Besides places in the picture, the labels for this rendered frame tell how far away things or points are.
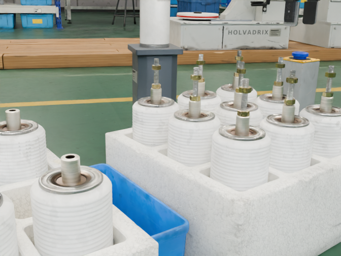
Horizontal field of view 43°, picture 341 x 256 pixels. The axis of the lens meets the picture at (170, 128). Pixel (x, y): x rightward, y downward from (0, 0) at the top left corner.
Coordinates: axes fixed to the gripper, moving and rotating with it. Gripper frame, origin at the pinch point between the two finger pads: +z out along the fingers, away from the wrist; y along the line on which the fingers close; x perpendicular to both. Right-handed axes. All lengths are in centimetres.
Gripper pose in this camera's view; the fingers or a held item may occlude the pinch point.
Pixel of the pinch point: (300, 17)
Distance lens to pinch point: 76.4
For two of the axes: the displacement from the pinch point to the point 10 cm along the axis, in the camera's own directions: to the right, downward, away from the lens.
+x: -7.5, -2.1, 6.3
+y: 6.6, -2.2, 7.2
